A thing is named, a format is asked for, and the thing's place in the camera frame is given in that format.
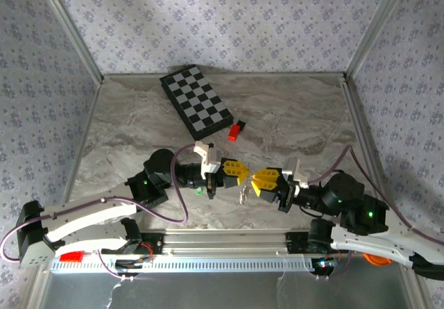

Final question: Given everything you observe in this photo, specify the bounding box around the orange round object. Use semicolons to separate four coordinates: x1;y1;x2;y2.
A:
361;253;393;267

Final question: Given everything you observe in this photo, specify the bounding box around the folded black white chessboard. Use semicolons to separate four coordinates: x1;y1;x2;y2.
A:
159;64;234;142

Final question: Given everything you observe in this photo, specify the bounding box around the red plastic block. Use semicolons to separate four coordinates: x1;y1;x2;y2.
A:
58;251;87;264

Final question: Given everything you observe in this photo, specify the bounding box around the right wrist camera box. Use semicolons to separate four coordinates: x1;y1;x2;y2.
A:
281;157;310;189

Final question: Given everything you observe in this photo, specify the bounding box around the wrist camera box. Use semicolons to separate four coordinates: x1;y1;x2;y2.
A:
194;141;223;177
281;157;310;189

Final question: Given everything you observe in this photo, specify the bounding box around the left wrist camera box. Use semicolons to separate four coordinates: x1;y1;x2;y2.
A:
194;141;223;177

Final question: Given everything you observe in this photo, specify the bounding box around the aluminium arm base rail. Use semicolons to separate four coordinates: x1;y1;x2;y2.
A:
138;231;309;257

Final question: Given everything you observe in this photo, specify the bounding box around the slotted white cable duct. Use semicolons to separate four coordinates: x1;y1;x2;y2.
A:
50;256;322;276

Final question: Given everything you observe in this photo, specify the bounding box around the aluminium frame post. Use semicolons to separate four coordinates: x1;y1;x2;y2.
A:
344;0;416;79
398;265;435;309
33;0;105;83
24;267;53;309

